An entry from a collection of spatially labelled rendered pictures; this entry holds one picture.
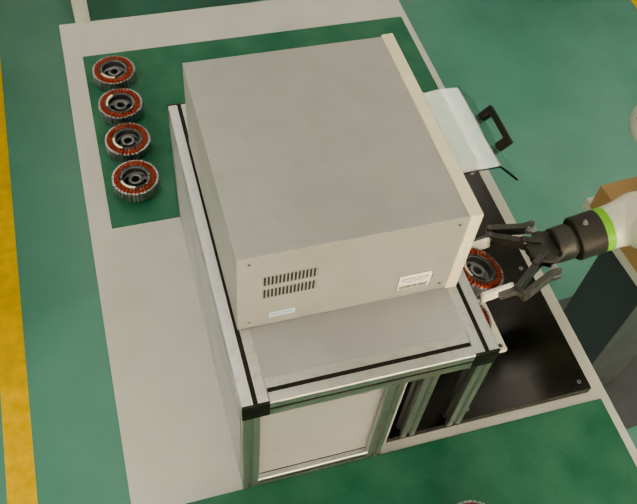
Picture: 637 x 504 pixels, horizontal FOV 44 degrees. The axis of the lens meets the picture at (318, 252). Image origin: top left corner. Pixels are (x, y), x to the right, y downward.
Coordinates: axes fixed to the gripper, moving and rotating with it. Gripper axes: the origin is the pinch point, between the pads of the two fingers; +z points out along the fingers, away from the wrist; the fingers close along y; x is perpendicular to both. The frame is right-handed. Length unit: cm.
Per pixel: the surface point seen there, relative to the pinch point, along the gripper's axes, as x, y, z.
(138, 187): -1, 52, 64
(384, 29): -20, 100, -13
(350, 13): -18, 109, -6
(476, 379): 2.3, -22.7, 9.9
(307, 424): 9.4, -23.3, 41.6
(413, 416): -4.2, -22.9, 22.6
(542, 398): -20.8, -21.9, -5.5
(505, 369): -19.5, -13.8, -0.9
